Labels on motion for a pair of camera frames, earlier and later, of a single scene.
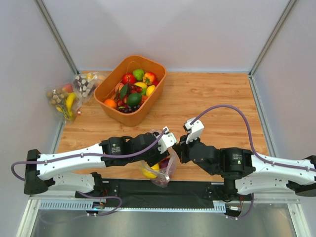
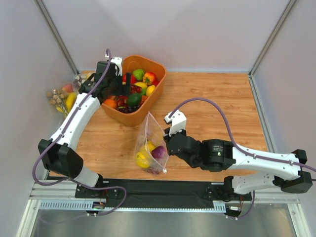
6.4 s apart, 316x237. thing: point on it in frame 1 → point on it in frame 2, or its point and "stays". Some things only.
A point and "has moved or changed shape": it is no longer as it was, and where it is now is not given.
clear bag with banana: x=65 y=99 stays
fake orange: x=111 y=102 stays
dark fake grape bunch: x=129 y=109 stays
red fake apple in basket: x=129 y=78 stays
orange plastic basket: x=127 y=64 stays
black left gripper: x=158 y=156 → x=118 y=84
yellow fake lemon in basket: x=150 y=89 stays
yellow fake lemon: x=151 y=172 has moved or changed shape
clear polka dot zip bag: x=161 y=173 has moved or changed shape
